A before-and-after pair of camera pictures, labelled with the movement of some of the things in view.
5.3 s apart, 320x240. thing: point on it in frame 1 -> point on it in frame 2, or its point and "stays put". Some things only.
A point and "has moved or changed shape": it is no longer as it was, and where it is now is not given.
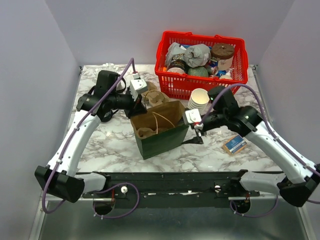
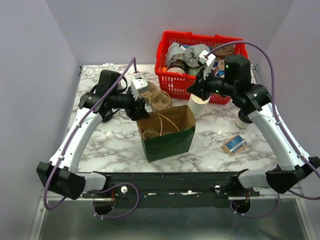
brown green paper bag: [167, 119] has moved or changed shape
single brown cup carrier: [143, 132] has moved or changed shape
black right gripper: [197, 140] -> [199, 88]
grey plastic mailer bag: [194, 55] stays put
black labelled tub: [177, 65] stays put
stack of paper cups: [199, 99] stays put
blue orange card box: [234, 144] stays put
